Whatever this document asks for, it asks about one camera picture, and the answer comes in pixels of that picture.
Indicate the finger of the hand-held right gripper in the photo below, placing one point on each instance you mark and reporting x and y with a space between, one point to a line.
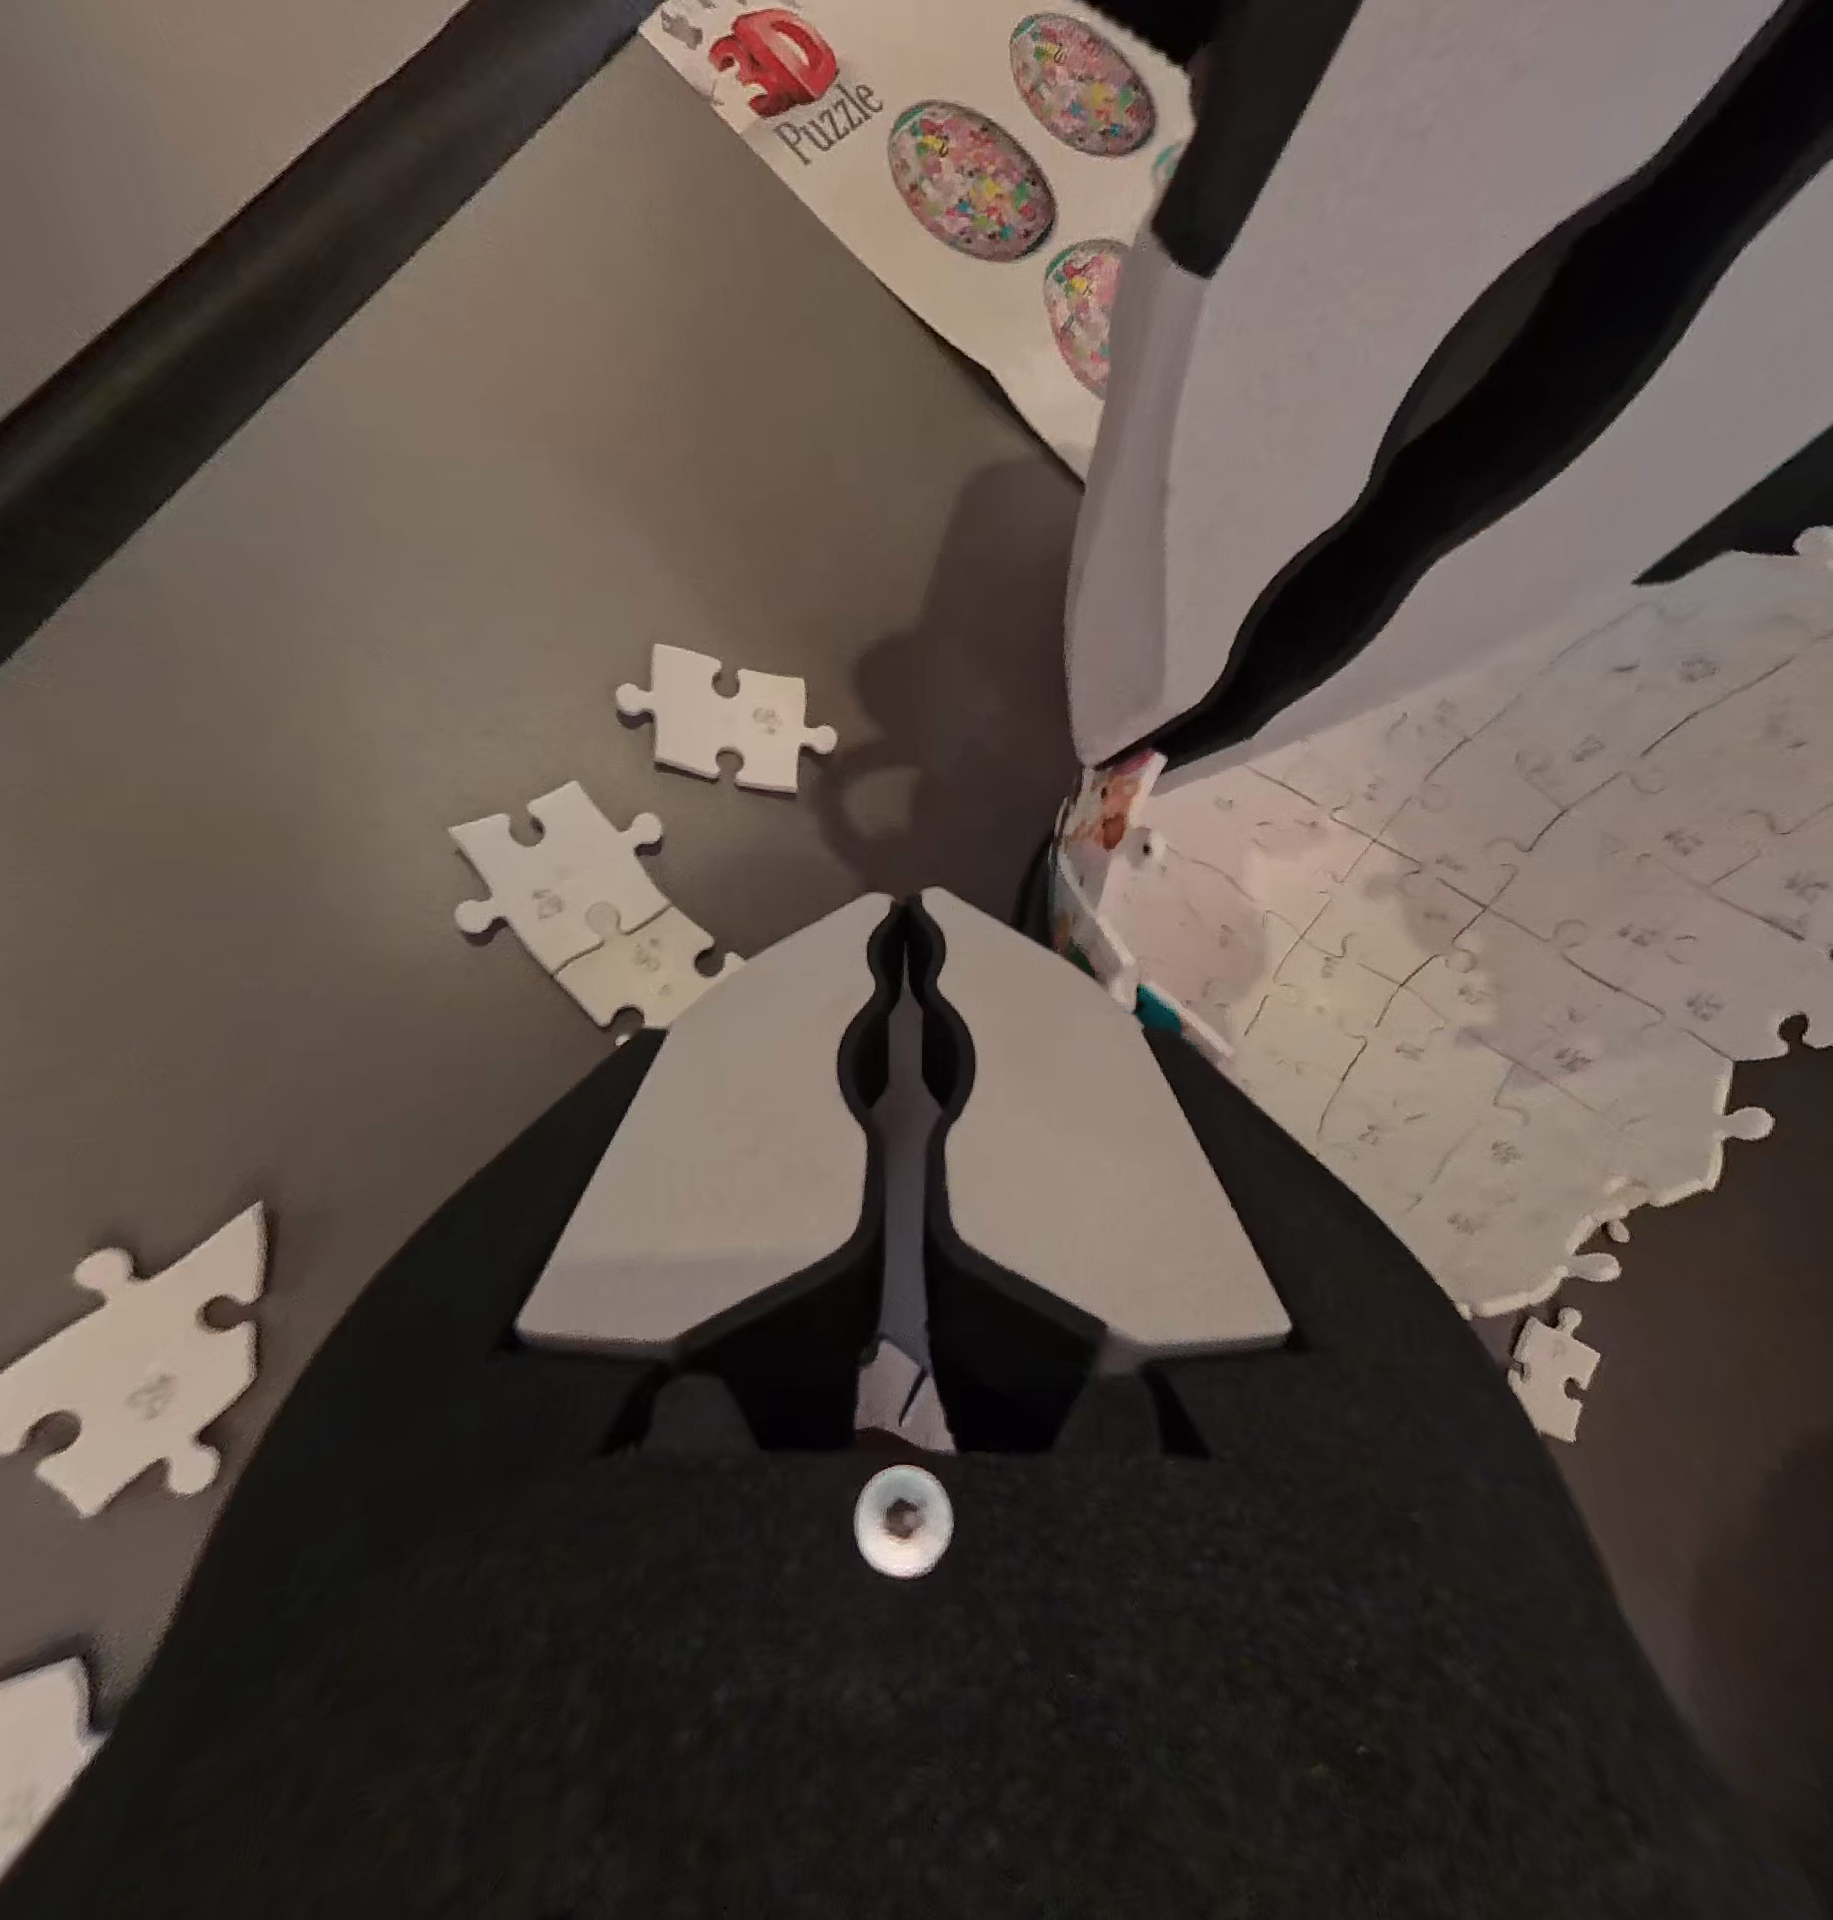
1637 451
1337 331

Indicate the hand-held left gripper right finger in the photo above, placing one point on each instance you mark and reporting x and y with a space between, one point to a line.
1112 1170

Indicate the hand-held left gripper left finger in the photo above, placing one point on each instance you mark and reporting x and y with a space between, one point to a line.
708 1170

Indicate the single white puzzle piece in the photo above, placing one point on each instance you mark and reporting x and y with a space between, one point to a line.
1557 1373
900 1395

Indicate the puzzle pieces group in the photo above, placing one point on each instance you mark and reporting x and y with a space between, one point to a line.
574 885

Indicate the partly built white puzzle ball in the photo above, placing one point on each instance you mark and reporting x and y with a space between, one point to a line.
1487 930

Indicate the printed instruction leaflet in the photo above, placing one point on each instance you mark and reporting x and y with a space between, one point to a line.
946 180

